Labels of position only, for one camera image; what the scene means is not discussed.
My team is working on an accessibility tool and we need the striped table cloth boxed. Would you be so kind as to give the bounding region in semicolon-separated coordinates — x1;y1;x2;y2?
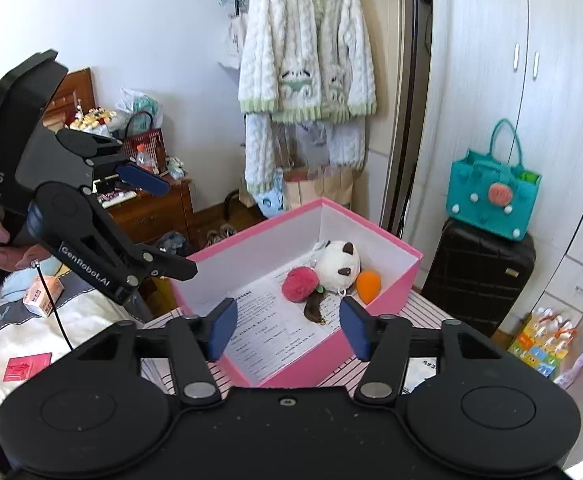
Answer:
140;290;450;398

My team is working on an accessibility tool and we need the person left hand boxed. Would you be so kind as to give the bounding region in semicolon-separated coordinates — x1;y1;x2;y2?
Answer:
0;223;50;272

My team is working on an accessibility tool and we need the black suitcase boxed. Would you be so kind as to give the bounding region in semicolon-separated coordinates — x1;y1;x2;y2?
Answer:
421;219;537;337

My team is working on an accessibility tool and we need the white fluffy robe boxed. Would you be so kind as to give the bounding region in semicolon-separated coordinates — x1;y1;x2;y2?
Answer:
238;0;377;196

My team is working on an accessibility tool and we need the white round plush toy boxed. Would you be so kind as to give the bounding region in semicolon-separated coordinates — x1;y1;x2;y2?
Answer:
303;240;362;325

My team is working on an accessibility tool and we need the beige slippers pair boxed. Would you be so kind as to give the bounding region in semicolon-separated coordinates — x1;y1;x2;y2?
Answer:
206;223;237;247

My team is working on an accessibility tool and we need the brown paper bag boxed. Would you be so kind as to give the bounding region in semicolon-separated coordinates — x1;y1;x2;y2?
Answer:
282;166;354;209

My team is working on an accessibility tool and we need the pink storage box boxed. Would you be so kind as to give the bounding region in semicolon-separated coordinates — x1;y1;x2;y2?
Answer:
172;200;423;387

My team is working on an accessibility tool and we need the white tote bag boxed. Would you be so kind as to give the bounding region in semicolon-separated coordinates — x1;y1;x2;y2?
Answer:
218;13;248;70

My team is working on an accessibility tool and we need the grey three-door wardrobe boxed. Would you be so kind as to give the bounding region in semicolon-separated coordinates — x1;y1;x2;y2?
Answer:
405;0;583;334

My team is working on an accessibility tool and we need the colourful milk bottle pack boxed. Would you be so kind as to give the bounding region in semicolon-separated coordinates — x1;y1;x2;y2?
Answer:
507;307;578;377

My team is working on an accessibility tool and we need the red mesh basket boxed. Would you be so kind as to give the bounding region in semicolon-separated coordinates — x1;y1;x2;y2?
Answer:
120;110;166;174

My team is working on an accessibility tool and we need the orange sponge egg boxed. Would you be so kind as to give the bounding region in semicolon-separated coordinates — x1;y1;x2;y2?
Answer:
355;270;383;304

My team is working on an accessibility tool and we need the red fluffy pouch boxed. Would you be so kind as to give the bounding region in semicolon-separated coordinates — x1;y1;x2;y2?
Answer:
282;266;320;302

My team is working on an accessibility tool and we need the wooden nightstand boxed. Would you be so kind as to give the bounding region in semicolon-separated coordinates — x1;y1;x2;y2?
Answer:
107;177;198;249

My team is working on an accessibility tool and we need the black clothes rack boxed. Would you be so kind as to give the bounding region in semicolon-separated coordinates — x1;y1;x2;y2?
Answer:
380;0;433;236

